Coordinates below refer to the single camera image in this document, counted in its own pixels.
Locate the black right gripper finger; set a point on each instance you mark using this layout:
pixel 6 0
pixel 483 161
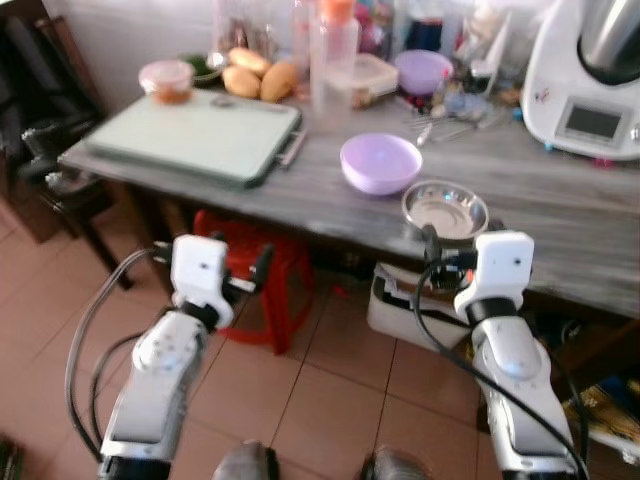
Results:
pixel 432 245

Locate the green bowl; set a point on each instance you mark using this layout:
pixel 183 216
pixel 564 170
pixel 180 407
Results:
pixel 203 65

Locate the clear plastic food box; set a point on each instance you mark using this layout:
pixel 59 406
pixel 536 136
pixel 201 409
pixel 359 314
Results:
pixel 375 80

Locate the white kitchen cooking machine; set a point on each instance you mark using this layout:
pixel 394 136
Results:
pixel 560 80

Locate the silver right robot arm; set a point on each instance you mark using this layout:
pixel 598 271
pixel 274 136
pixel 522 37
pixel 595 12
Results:
pixel 515 370

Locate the black chair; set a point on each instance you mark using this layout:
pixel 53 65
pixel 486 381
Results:
pixel 40 80

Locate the grey left robot foot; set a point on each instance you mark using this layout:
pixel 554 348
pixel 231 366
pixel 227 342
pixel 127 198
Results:
pixel 245 462

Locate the clear glass jar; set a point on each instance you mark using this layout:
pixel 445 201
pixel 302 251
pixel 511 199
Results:
pixel 240 25

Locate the purple plastic bowl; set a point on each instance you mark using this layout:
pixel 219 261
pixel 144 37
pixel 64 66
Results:
pixel 380 165
pixel 422 72

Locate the golden bread roll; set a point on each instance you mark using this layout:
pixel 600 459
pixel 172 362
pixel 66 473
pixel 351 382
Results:
pixel 280 82
pixel 240 83
pixel 248 60

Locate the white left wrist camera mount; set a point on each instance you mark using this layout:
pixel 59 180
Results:
pixel 200 270

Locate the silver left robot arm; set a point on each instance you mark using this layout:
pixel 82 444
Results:
pixel 160 380

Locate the pale green cutting board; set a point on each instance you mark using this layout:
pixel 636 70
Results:
pixel 190 135

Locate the red plastic stool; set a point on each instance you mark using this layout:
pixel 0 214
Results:
pixel 225 228

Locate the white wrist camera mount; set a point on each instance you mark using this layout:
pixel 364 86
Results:
pixel 500 265
pixel 200 270

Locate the white plastic storage box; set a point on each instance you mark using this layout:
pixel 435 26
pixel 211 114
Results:
pixel 395 310

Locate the grey right robot foot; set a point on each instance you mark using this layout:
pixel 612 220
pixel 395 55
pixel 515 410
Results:
pixel 395 465

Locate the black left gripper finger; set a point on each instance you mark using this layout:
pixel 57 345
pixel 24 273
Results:
pixel 263 265

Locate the yellow and blue bag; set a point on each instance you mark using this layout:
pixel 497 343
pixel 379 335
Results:
pixel 610 410

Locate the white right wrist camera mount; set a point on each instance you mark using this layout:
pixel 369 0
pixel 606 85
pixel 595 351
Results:
pixel 500 265

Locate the round stainless steel plate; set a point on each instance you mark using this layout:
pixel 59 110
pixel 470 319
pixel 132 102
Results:
pixel 450 212

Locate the clear bottle with orange cap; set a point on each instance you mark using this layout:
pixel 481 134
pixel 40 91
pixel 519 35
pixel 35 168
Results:
pixel 333 55

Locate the dark wooden table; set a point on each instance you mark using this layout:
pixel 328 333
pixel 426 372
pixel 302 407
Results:
pixel 540 210

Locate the grey robot foot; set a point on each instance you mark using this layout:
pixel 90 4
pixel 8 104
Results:
pixel 395 465
pixel 245 462

